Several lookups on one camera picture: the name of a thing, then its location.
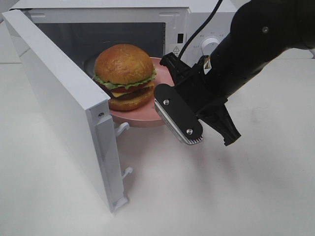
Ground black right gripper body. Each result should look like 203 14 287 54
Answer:
160 53 241 146

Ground pink round plate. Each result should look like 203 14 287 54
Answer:
110 57 174 127

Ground burger with lettuce and cheese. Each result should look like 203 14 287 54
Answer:
93 44 156 111

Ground white microwave door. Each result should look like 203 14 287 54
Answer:
3 10 132 212

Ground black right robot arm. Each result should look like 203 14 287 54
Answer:
154 0 315 145

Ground white warning label sticker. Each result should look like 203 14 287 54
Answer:
169 43 183 56

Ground upper white power knob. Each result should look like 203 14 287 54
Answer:
200 36 220 55

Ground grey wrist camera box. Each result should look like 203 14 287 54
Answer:
154 84 203 145

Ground black camera cable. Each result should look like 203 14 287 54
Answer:
178 0 223 59

